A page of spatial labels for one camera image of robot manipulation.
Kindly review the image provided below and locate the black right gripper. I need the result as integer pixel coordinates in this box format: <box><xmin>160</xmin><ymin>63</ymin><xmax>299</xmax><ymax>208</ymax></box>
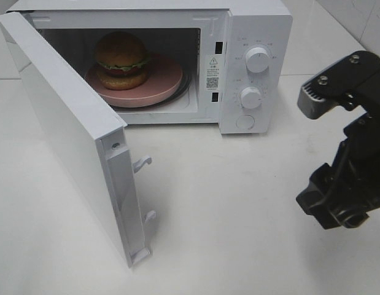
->
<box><xmin>296</xmin><ymin>104</ymin><xmax>380</xmax><ymax>230</ymax></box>

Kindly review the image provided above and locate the round white door button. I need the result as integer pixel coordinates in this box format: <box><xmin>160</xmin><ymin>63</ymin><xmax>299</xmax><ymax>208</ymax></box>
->
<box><xmin>236</xmin><ymin>115</ymin><xmax>255</xmax><ymax>130</ymax></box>

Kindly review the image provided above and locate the pink round plate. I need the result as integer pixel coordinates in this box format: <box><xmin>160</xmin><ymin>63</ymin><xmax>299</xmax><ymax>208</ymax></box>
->
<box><xmin>85</xmin><ymin>54</ymin><xmax>184</xmax><ymax>108</ymax></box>

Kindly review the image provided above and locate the white microwave door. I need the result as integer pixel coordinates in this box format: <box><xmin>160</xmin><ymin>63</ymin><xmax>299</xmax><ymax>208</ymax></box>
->
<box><xmin>0</xmin><ymin>12</ymin><xmax>152</xmax><ymax>266</ymax></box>

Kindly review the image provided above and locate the burger with lettuce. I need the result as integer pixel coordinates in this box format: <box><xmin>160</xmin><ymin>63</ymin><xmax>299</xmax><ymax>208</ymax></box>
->
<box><xmin>95</xmin><ymin>31</ymin><xmax>151</xmax><ymax>90</ymax></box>

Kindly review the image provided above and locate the lower white timer knob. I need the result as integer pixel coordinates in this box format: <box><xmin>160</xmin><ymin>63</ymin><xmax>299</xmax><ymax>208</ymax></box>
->
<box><xmin>239</xmin><ymin>87</ymin><xmax>262</xmax><ymax>109</ymax></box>

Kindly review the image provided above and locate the upper white power knob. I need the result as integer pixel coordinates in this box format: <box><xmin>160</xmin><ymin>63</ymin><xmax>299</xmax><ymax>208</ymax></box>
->
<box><xmin>245</xmin><ymin>45</ymin><xmax>270</xmax><ymax>73</ymax></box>

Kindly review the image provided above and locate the white microwave oven body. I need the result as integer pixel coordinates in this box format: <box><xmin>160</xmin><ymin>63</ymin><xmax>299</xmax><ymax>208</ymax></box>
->
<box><xmin>4</xmin><ymin>1</ymin><xmax>292</xmax><ymax>134</ymax></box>

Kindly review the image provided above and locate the glass microwave turntable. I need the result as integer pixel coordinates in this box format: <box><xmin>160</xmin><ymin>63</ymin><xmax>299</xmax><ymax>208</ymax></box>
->
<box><xmin>154</xmin><ymin>71</ymin><xmax>192</xmax><ymax>106</ymax></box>

